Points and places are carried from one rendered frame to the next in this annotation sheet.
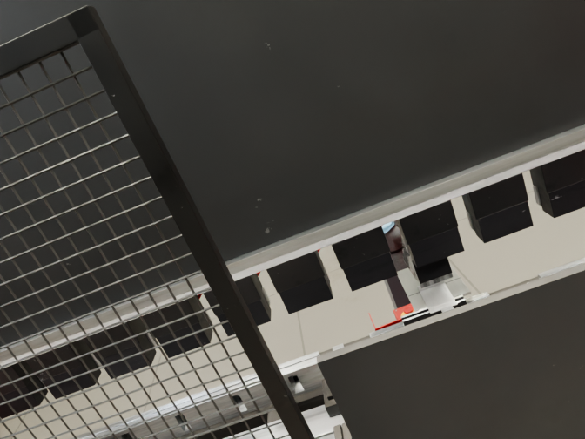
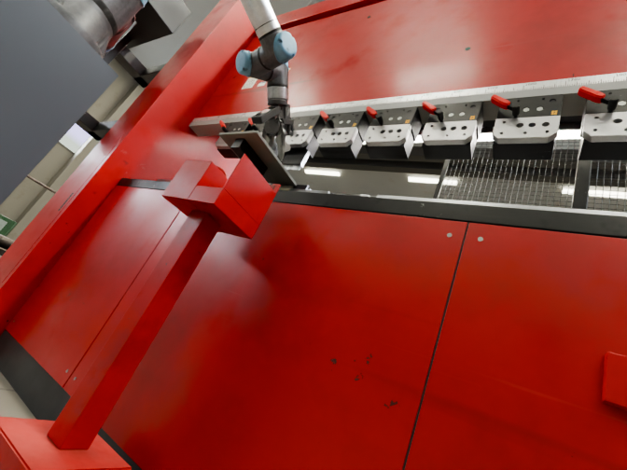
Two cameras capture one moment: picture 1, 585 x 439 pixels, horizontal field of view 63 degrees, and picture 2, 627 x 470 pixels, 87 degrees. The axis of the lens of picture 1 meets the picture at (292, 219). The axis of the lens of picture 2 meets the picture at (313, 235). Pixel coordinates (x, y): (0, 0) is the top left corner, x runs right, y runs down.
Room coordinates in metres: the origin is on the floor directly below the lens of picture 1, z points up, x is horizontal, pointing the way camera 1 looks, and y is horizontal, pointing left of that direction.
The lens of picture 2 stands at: (2.13, 0.42, 0.42)
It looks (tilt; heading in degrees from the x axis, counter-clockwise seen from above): 22 degrees up; 210
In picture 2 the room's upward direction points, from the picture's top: 25 degrees clockwise
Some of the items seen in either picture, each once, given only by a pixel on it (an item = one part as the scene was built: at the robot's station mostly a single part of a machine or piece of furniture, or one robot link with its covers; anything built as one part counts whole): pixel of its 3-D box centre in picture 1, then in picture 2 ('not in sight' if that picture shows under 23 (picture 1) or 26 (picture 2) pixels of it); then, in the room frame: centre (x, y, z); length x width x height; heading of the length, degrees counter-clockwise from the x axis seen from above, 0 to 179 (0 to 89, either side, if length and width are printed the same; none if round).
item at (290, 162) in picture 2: (433, 269); (294, 160); (1.24, -0.32, 1.13); 0.10 x 0.02 x 0.10; 83
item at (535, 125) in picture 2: (179, 321); (526, 127); (1.34, 0.44, 1.26); 0.15 x 0.09 x 0.17; 83
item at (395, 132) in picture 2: (299, 277); (392, 132); (1.29, 0.05, 1.26); 0.15 x 0.09 x 0.17; 83
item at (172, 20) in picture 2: not in sight; (107, 46); (1.56, -1.63, 1.52); 0.51 x 0.25 x 0.85; 84
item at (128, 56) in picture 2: not in sight; (146, 63); (1.36, -1.65, 1.67); 0.40 x 0.24 x 0.07; 83
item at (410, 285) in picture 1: (430, 281); (259, 160); (1.39, -0.34, 1.00); 0.26 x 0.18 x 0.01; 173
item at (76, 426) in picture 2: not in sight; (146, 315); (1.56, -0.22, 0.39); 0.06 x 0.06 x 0.54; 86
